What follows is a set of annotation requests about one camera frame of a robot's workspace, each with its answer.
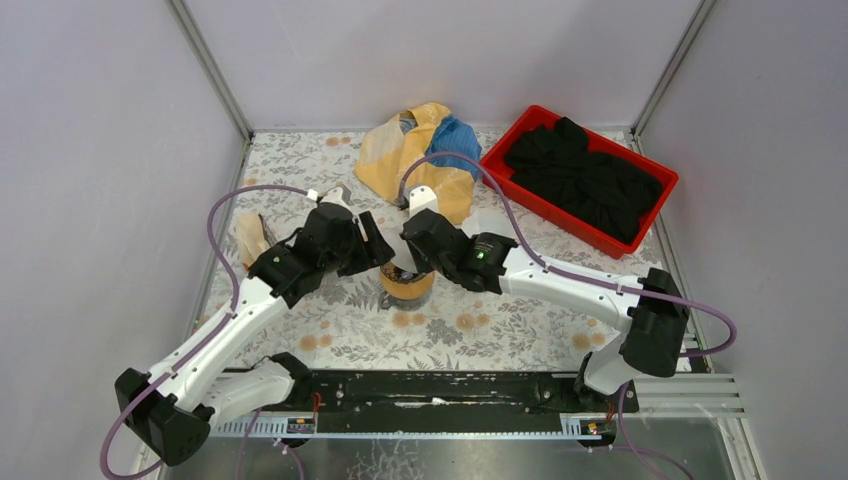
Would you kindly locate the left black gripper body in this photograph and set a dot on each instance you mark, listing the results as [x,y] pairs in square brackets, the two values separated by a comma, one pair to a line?
[370,245]

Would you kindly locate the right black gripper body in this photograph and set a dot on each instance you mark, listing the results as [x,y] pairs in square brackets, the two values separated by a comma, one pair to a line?
[429,264]

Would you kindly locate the wooden ring holder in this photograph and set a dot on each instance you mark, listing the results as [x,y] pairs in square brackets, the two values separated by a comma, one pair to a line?
[403,284]

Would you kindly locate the clear glass pitcher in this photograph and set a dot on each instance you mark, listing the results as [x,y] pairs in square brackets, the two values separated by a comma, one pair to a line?
[387,302]

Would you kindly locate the white paper coffee filter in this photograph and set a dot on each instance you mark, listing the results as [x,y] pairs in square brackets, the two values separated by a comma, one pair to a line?
[487,221]

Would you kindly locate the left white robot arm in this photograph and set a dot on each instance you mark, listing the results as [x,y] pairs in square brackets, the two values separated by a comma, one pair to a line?
[173,406]

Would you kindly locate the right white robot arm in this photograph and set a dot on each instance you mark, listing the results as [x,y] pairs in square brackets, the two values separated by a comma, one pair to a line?
[650,327]

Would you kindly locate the orange filter holder box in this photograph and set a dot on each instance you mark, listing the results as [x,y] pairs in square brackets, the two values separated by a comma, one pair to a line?
[253,237]

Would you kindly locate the floral table mat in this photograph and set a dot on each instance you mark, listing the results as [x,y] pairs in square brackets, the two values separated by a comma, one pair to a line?
[344,325]

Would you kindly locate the yellow cloth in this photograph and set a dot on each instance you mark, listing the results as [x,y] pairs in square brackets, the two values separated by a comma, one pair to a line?
[388,151]

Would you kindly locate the black cloth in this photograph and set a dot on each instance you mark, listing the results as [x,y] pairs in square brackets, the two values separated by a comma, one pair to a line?
[601,189]

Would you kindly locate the blue cloth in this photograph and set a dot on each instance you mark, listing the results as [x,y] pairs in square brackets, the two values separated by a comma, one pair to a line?
[456,146]

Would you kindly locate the red plastic bin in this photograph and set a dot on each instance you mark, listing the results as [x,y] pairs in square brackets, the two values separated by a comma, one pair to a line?
[535,116]

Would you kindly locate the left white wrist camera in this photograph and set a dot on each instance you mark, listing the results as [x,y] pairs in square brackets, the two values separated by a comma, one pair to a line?
[339,195]

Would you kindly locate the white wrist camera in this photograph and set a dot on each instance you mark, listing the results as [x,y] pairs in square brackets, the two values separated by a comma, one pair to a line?
[339,195]
[418,198]

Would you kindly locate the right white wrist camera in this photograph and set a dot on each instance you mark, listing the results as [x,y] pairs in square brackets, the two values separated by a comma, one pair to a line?
[418,198]

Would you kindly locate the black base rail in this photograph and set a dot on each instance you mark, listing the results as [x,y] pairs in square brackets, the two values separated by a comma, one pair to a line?
[441,402]

